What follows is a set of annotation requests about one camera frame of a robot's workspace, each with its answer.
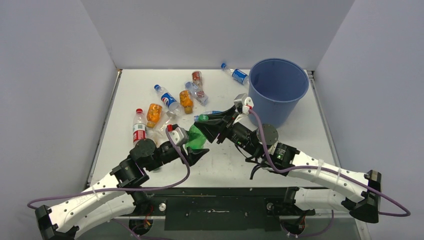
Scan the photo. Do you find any green plastic bottle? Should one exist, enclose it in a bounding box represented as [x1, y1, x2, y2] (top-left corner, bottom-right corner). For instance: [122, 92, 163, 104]
[185, 124, 207, 150]

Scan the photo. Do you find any crushed blue label bottle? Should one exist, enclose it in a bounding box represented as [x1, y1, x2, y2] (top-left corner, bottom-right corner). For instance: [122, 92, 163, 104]
[193, 110, 221, 122]

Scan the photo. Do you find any orange juice bottle gold cap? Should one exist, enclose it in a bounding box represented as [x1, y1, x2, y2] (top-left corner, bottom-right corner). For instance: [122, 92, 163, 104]
[179, 90, 194, 115]

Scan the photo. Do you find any blue plastic bin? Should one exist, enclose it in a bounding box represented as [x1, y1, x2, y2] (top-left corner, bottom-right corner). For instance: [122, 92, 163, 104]
[248, 58, 309, 128]

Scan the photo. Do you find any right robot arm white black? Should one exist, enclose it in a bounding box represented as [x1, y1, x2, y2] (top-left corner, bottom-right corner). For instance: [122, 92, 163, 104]
[194, 107, 382, 224]

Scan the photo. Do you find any red cap red label bottle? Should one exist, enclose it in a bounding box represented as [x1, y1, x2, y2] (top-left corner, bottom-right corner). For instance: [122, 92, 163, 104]
[132, 108, 147, 146]

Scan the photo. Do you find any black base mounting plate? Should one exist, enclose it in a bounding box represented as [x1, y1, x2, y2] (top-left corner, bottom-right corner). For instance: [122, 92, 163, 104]
[120, 187, 331, 232]

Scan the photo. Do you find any clear bottle silver cap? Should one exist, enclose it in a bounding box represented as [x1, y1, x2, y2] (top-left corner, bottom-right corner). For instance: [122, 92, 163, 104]
[146, 111, 177, 147]

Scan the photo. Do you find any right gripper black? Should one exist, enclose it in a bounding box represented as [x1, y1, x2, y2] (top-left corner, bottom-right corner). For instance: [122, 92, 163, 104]
[195, 105, 262, 159]

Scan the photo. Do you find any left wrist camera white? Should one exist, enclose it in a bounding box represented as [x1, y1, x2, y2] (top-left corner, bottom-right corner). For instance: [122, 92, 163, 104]
[166, 124, 185, 147]

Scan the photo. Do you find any red label small bottle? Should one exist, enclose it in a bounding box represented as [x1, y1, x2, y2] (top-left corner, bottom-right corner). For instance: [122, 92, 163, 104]
[191, 70, 203, 89]

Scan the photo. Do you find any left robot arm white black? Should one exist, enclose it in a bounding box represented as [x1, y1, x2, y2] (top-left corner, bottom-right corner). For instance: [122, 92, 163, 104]
[35, 125, 209, 240]

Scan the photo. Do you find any crushed clear bottle blue cap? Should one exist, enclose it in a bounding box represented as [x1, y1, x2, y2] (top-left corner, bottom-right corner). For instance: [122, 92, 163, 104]
[184, 81, 208, 106]

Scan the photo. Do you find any pepsi bottle blue label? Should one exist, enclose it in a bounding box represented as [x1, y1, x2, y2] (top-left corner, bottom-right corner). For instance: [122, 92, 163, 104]
[154, 84, 183, 117]

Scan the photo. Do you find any far blue label bottle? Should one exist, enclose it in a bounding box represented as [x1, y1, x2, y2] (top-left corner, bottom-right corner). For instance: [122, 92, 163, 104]
[220, 63, 249, 85]

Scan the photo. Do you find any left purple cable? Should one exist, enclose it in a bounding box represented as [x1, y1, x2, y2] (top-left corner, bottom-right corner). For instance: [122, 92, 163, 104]
[27, 129, 192, 240]

